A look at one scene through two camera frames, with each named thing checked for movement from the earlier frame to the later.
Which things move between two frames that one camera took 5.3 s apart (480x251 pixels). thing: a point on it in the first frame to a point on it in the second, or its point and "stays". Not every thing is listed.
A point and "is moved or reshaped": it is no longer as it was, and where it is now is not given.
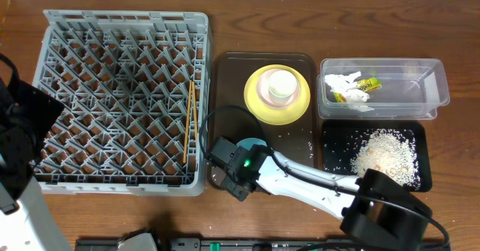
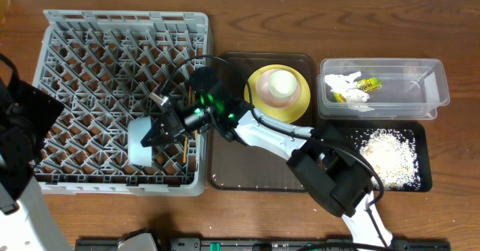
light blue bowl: (248, 142) is moved or reshaped
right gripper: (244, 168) to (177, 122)
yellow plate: (270, 115) stays
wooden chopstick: (195, 110) stays
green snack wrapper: (364, 85) stays
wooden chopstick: (187, 124) stays
